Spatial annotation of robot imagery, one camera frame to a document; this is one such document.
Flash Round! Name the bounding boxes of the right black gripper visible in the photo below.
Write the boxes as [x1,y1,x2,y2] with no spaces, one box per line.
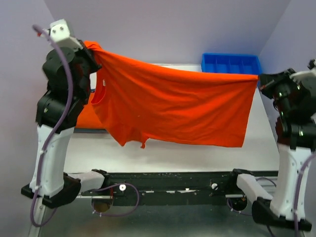
[259,67,300,112]

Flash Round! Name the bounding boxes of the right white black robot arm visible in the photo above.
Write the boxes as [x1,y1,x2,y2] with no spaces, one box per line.
[227,68,316,235]

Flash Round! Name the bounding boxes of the orange t shirt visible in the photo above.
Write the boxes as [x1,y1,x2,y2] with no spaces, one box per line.
[85,41,258,148]

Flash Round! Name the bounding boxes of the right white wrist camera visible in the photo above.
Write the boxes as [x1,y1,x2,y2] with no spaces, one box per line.
[289,59,316,84]

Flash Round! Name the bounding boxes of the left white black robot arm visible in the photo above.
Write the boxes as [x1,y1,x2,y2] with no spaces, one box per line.
[21,45,110,209]

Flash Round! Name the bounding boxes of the folded orange shirt on stack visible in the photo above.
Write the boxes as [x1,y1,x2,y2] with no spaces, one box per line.
[75,103,106,130]

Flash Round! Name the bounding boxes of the blue plastic bin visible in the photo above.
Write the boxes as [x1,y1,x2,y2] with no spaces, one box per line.
[201,53,262,75]

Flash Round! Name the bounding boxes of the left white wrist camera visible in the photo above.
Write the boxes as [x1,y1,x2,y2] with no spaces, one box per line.
[49,19,83,51]

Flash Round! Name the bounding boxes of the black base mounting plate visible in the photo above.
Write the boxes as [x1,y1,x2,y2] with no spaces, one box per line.
[80,172,245,206]

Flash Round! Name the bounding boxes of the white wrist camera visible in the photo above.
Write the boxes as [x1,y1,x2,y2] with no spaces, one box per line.
[289,59,316,84]
[49,19,83,51]

